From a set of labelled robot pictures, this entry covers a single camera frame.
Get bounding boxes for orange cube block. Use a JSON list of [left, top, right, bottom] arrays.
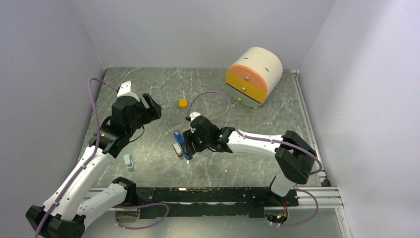
[[178, 99, 189, 109]]

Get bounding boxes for beige small stapler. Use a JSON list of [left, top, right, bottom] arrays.
[[172, 143, 183, 157]]

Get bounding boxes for light blue small stapler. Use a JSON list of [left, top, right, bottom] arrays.
[[123, 154, 134, 169]]

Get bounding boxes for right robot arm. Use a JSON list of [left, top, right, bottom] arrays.
[[181, 113, 320, 205]]

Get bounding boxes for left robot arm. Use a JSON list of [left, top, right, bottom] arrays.
[[25, 93, 162, 238]]

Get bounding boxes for cream round drawer cabinet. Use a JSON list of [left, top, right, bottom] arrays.
[[225, 47, 283, 108]]

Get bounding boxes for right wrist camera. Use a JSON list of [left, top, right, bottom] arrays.
[[185, 112, 201, 121]]

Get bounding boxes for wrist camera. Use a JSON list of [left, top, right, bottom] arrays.
[[185, 112, 201, 121], [117, 80, 140, 102]]

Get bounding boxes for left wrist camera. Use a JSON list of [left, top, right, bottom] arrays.
[[117, 80, 140, 102]]

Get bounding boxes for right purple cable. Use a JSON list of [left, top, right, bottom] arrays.
[[185, 91, 324, 227]]

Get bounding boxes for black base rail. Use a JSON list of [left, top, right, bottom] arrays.
[[136, 187, 299, 219]]

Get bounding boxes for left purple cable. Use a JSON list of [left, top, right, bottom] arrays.
[[33, 77, 119, 238]]

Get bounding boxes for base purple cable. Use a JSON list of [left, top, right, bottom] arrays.
[[114, 201, 170, 230]]

